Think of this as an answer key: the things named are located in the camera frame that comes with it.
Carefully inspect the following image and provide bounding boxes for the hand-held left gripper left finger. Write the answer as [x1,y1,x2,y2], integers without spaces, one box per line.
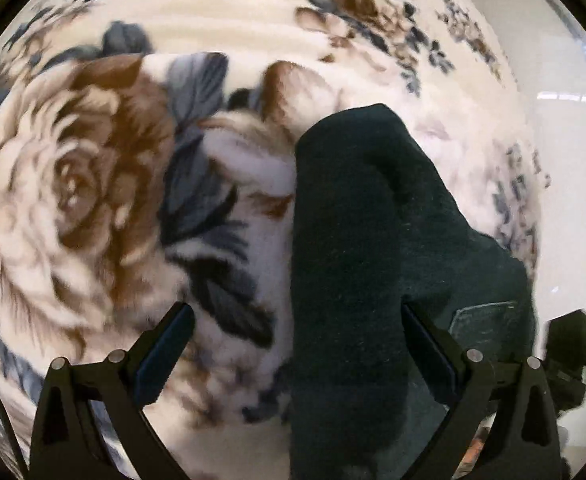
[28,301,196,480]

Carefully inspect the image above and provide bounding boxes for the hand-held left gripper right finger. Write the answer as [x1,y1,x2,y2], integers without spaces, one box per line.
[400,302,564,480]

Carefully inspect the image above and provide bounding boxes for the dark denim pants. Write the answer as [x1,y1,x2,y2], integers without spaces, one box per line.
[289,103,538,480]

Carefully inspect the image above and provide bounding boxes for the floral fleece blanket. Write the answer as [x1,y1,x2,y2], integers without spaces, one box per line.
[0,0,551,480]

